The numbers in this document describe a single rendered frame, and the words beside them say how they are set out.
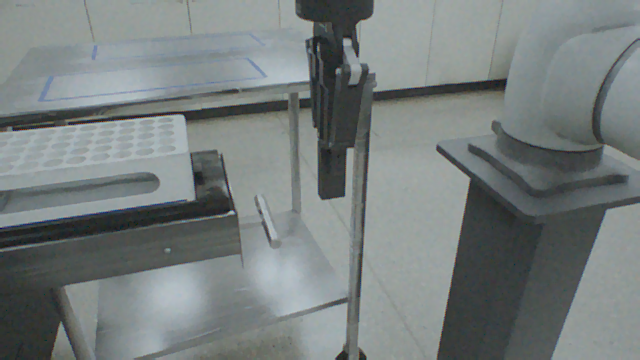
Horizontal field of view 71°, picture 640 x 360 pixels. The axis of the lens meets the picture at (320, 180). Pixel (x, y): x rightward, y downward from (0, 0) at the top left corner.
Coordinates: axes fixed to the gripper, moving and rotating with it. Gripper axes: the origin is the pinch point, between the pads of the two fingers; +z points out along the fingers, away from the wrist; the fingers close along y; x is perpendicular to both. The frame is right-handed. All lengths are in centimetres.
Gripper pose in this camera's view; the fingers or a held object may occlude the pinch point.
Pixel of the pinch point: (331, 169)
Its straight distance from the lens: 50.8
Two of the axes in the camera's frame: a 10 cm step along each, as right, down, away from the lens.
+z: 0.0, 8.7, 4.9
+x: 9.6, -1.4, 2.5
